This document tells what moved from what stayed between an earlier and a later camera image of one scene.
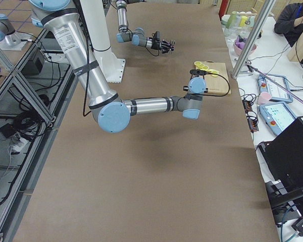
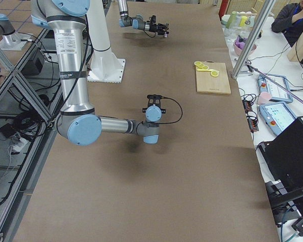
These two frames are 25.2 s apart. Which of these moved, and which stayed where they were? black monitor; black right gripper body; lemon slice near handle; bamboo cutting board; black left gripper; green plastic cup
Moved: black right gripper body; black left gripper
Stayed: lemon slice near handle; black monitor; bamboo cutting board; green plastic cup
